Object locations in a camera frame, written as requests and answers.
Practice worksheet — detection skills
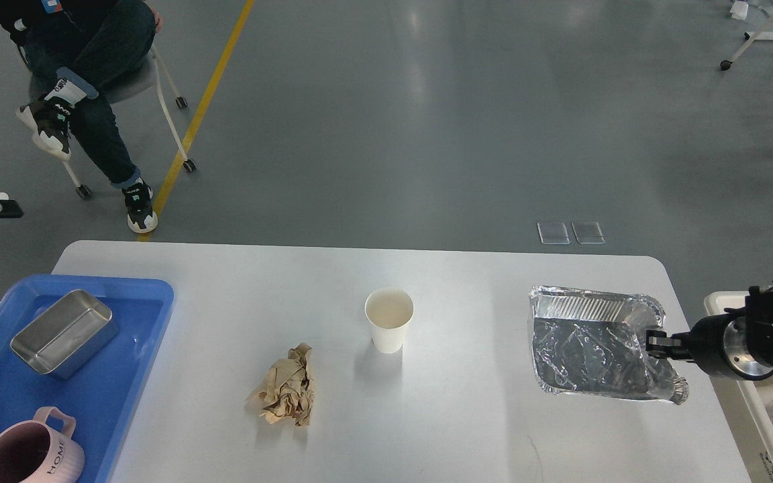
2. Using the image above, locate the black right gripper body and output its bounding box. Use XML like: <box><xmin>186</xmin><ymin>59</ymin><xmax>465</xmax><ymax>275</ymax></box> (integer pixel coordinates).
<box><xmin>685</xmin><ymin>314</ymin><xmax>773</xmax><ymax>381</ymax></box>

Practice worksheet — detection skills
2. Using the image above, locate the aluminium foil tray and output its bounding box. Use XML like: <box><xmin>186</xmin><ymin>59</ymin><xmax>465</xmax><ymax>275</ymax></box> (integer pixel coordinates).
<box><xmin>528</xmin><ymin>286</ymin><xmax>689</xmax><ymax>405</ymax></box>

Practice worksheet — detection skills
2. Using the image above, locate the stainless steel rectangular tray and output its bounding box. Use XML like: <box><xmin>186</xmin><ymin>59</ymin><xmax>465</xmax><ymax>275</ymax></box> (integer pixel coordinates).
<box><xmin>9</xmin><ymin>288</ymin><xmax>119</xmax><ymax>380</ymax></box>

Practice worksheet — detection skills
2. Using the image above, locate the pink ribbed mug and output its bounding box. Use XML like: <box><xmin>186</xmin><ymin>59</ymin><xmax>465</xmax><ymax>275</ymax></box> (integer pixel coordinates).
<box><xmin>0</xmin><ymin>407</ymin><xmax>85</xmax><ymax>482</ymax></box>

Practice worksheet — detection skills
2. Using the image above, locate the white paper cup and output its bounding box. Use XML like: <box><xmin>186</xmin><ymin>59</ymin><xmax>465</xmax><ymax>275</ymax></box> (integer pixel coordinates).
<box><xmin>363</xmin><ymin>287</ymin><xmax>415</xmax><ymax>354</ymax></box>

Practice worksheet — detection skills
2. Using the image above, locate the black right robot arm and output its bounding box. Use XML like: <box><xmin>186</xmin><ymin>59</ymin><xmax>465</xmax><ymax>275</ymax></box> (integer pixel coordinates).
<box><xmin>646</xmin><ymin>281</ymin><xmax>773</xmax><ymax>381</ymax></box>

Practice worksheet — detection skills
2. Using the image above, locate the white plastic bin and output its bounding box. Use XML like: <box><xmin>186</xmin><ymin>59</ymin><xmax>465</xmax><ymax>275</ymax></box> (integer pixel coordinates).
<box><xmin>704</xmin><ymin>291</ymin><xmax>773</xmax><ymax>483</ymax></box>

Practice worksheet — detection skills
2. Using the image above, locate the clear floor plate right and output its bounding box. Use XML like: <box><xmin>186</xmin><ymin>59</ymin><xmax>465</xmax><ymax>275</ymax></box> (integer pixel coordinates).
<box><xmin>571</xmin><ymin>222</ymin><xmax>605</xmax><ymax>244</ymax></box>

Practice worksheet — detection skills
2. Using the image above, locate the clear floor plate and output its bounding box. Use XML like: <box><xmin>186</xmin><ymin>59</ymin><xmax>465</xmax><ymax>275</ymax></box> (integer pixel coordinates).
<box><xmin>537</xmin><ymin>222</ymin><xmax>571</xmax><ymax>246</ymax></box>
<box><xmin>571</xmin><ymin>222</ymin><xmax>605</xmax><ymax>244</ymax></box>

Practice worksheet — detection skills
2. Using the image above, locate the blue plastic tray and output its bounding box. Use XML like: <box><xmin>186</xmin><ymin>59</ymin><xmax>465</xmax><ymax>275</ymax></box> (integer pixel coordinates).
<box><xmin>0</xmin><ymin>274</ymin><xmax>174</xmax><ymax>482</ymax></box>

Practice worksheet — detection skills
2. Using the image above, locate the clear floor plate left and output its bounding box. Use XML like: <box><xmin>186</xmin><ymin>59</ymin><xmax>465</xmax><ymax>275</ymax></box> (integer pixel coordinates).
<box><xmin>537</xmin><ymin>222</ymin><xmax>571</xmax><ymax>246</ymax></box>

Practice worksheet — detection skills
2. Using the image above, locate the seated person in jeans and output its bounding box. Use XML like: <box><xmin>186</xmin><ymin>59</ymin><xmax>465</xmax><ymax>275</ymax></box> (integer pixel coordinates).
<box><xmin>0</xmin><ymin>1</ymin><xmax>162</xmax><ymax>233</ymax></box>

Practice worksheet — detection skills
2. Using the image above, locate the grey wheeled chair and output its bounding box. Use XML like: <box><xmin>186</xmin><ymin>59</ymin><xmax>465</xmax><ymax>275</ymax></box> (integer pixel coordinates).
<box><xmin>30</xmin><ymin>46</ymin><xmax>197</xmax><ymax>199</ymax></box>

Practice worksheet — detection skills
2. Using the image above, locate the crumpled brown paper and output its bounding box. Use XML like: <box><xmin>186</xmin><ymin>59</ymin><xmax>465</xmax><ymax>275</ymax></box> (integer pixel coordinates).
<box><xmin>245</xmin><ymin>343</ymin><xmax>315</xmax><ymax>427</ymax></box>

